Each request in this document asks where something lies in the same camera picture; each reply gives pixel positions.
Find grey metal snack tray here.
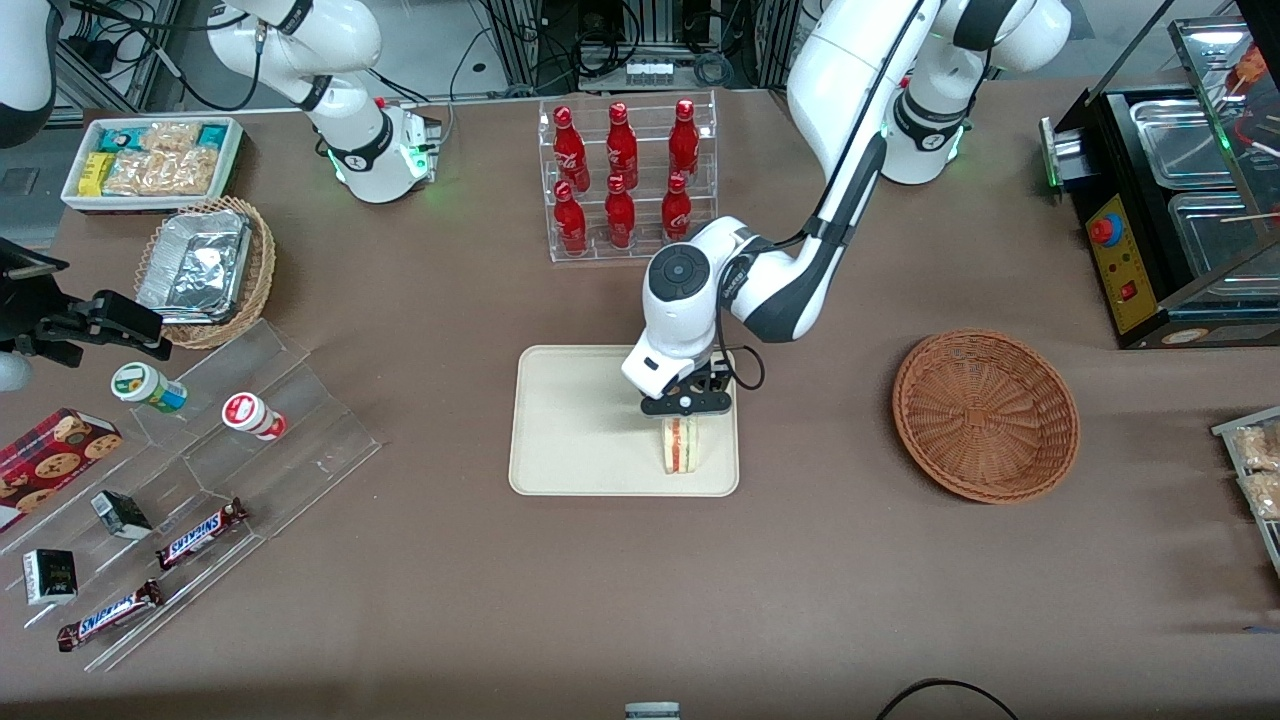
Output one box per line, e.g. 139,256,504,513
1212,405,1280,581

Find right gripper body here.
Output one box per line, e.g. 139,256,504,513
0,280,61,393

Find red Coca-Cola bottle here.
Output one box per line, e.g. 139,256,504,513
553,181,588,256
661,172,694,244
553,106,589,193
605,175,637,251
669,98,700,181
606,102,639,189

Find clear rice cracker packet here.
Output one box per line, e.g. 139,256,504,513
1240,470,1280,521
1232,425,1280,471

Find white plastic snack bin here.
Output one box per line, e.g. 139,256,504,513
60,115,246,216

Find small black box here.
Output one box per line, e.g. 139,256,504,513
22,548,79,607
90,490,153,541

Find stacked aluminium foil containers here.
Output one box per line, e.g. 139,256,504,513
137,210,253,326

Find large clear cracker packet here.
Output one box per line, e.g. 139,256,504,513
105,148,222,197

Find triangular sandwich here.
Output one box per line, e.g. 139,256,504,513
657,413,704,474

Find green lid white cup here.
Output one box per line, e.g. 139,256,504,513
110,362,189,414

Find Snickers bar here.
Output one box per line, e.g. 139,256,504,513
56,578,166,653
155,497,251,572

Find stainless steel warmer pan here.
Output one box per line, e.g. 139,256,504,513
1130,98,1239,191
1168,192,1280,293

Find clear acrylic bottle rack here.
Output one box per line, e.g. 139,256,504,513
538,90,719,264

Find tan wicker basket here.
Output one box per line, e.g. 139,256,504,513
135,195,277,351

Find silver metal warmer drawer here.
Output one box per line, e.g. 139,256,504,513
1038,117,1093,193

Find clear acrylic stepped shelf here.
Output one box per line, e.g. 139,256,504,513
0,318,383,673

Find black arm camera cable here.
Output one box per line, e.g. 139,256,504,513
712,0,931,393

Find red plaid cookie box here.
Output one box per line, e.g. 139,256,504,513
0,407,124,534

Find small clear cracker packet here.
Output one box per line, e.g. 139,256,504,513
140,122,201,154

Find black glass food warmer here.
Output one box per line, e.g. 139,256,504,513
1072,15,1280,351

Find black looped table cable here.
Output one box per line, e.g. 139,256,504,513
877,678,1021,720

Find round brown wicker basket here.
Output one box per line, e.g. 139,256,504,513
892,330,1081,504

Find red lid white cup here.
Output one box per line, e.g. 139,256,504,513
221,392,289,442

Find cream rectangular tray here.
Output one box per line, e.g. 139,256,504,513
508,345,741,498

